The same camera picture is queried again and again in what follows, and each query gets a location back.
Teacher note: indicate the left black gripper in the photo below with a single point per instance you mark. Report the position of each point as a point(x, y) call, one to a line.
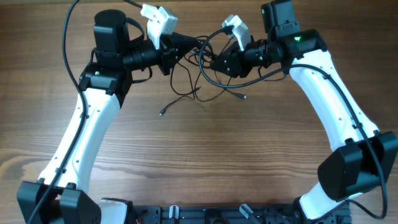
point(173, 49)

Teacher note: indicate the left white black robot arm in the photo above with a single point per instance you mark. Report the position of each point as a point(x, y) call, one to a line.
point(60, 194)

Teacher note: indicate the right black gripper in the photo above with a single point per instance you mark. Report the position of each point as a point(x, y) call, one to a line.
point(241, 61)

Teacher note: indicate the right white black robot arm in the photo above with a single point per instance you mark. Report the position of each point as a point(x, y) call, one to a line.
point(362, 157)

